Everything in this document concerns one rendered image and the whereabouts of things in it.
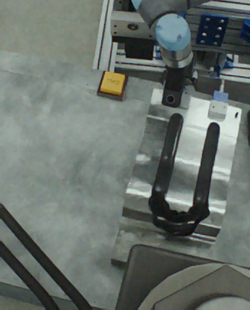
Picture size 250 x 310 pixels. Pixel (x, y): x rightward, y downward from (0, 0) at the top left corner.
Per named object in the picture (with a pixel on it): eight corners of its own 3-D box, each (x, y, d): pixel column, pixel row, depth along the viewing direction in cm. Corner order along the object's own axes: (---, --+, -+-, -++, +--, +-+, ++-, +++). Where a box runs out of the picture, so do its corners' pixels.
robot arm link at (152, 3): (167, -11, 145) (189, 21, 142) (127, 5, 143) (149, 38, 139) (169, -30, 138) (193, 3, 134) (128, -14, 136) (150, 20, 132)
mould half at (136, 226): (152, 102, 178) (155, 80, 165) (236, 122, 176) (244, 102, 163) (111, 262, 159) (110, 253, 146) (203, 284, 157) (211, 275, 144)
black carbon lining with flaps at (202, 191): (170, 114, 168) (172, 99, 160) (224, 127, 167) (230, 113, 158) (141, 230, 155) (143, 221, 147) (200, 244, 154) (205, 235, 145)
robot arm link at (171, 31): (176, 4, 131) (196, 32, 129) (180, 26, 142) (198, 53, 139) (146, 19, 131) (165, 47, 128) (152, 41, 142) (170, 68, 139)
